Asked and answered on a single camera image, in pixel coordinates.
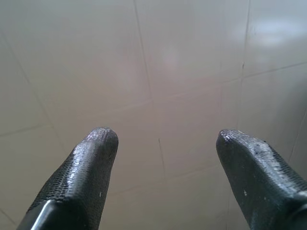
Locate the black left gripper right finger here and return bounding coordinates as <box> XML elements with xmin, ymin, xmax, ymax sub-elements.
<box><xmin>215</xmin><ymin>129</ymin><xmax>307</xmax><ymax>230</ymax></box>

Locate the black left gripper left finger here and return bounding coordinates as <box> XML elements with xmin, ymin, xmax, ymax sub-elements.
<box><xmin>16</xmin><ymin>126</ymin><xmax>119</xmax><ymax>230</ymax></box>

